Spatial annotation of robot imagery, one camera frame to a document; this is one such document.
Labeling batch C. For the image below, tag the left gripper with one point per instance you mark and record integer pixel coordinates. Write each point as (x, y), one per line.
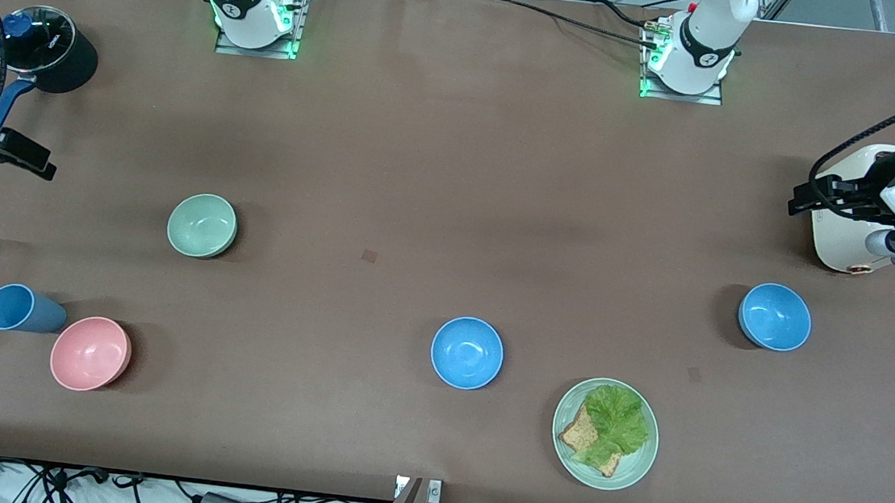
(873, 185)

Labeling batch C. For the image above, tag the blue bowl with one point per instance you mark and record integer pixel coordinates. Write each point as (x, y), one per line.
(774, 315)
(467, 352)

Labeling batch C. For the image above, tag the green bowl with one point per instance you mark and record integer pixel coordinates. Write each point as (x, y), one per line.
(201, 224)

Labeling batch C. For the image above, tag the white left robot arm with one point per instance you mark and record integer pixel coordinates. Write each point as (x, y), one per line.
(701, 39)

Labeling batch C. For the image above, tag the pink bowl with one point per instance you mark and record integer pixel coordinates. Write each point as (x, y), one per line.
(90, 353)

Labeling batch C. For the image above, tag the cream white toaster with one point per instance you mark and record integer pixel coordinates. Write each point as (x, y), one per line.
(842, 237)

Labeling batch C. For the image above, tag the glass lid with blue knob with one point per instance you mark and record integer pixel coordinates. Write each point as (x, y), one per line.
(44, 46)

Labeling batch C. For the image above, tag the blue plastic cup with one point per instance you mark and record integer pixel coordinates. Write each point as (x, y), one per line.
(21, 310)

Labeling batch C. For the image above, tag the green lettuce leaf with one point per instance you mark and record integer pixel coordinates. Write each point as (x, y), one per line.
(615, 420)

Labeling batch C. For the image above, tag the pale green plate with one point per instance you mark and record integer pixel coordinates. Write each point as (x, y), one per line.
(627, 470)

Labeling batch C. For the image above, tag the light brown toast slice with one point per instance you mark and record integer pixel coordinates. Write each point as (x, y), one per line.
(579, 435)

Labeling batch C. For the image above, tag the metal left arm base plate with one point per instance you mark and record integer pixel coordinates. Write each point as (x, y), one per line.
(680, 97)

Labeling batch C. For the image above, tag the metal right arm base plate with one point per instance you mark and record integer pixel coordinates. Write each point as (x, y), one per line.
(254, 51)

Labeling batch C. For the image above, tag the white metal bracket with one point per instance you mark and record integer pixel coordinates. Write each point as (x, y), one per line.
(435, 490)

